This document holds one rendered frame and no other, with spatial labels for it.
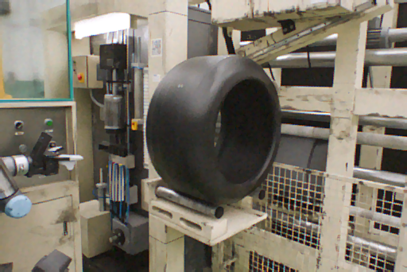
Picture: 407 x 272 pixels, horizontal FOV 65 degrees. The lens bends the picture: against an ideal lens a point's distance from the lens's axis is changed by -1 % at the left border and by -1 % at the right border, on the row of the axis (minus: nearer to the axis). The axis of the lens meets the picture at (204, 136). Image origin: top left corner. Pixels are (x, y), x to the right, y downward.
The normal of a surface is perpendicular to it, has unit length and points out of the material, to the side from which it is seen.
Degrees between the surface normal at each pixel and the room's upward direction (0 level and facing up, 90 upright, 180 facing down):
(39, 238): 90
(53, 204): 90
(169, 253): 90
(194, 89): 57
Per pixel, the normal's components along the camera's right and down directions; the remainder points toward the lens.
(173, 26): 0.73, 0.12
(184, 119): -0.44, -0.09
